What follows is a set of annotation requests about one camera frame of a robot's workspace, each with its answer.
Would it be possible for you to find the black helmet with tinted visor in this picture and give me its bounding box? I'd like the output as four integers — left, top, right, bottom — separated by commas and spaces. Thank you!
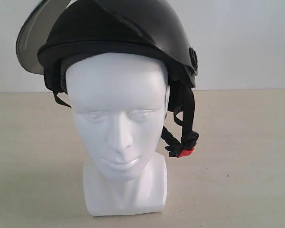
16, 0, 199, 158

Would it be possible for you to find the white mannequin head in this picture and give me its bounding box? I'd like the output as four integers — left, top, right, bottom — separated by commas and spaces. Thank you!
65, 53, 170, 216

